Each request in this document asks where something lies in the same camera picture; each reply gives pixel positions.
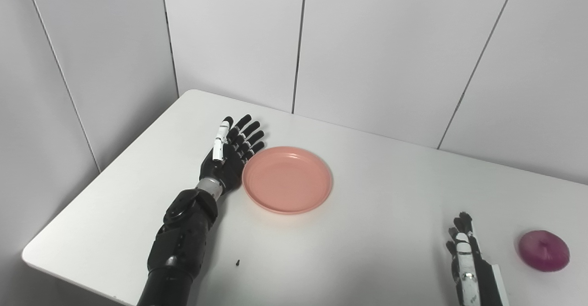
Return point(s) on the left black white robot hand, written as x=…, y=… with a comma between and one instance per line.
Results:
x=227, y=170

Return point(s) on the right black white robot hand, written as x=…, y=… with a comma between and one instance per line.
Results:
x=482, y=278

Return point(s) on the pink round plate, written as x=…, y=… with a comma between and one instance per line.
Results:
x=287, y=179

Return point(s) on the purple red onion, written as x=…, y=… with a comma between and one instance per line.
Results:
x=544, y=251

